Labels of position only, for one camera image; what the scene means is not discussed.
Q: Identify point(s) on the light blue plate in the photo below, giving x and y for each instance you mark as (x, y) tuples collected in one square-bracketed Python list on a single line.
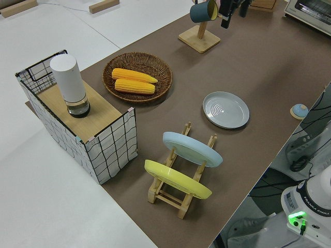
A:
[(191, 149)]

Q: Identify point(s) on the wooden board shelf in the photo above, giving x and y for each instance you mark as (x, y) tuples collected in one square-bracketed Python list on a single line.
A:
[(101, 113)]

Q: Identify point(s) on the yellow corn cob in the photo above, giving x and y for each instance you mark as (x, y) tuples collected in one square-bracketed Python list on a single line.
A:
[(134, 87), (132, 75)]

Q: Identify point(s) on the teal mug yellow inside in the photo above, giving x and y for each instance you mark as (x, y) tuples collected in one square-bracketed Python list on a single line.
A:
[(200, 13)]

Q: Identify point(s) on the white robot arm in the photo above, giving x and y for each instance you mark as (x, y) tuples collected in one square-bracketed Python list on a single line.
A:
[(297, 206)]

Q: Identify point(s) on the long wooden block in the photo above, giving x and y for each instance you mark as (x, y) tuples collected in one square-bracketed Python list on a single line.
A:
[(15, 9)]

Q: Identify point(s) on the short wooden block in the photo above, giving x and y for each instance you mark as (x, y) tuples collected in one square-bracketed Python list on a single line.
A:
[(103, 6)]

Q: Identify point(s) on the brown table mat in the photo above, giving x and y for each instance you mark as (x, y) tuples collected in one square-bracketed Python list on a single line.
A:
[(258, 77)]

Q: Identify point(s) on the cream toaster oven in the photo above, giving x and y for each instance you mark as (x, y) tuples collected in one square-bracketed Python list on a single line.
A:
[(307, 13)]

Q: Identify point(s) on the green plug connector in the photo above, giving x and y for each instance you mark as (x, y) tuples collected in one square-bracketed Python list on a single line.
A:
[(302, 227)]

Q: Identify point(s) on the wooden plate rack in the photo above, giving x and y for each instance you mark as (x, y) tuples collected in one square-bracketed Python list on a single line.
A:
[(168, 200)]

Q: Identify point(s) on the white cylinder bottle glass base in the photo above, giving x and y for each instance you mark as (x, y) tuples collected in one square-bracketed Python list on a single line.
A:
[(68, 80)]

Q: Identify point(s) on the brown wicker basket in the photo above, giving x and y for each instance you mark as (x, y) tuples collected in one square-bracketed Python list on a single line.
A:
[(160, 69)]

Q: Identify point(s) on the wooden mug stand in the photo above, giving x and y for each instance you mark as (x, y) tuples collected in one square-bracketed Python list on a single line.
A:
[(199, 42)]

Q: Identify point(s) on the yellow plate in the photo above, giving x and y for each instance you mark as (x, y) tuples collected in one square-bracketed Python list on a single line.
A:
[(178, 180)]

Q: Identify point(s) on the gray ceramic plate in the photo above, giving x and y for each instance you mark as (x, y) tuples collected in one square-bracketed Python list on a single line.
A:
[(226, 110)]

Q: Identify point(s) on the blue dome wooden bell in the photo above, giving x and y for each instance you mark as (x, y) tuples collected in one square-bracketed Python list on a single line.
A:
[(299, 110)]

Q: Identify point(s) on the pink paper clip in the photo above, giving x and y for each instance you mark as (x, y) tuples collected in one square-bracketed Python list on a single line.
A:
[(131, 111), (91, 140)]

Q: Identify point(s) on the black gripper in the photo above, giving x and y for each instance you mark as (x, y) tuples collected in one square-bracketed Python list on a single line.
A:
[(225, 7)]

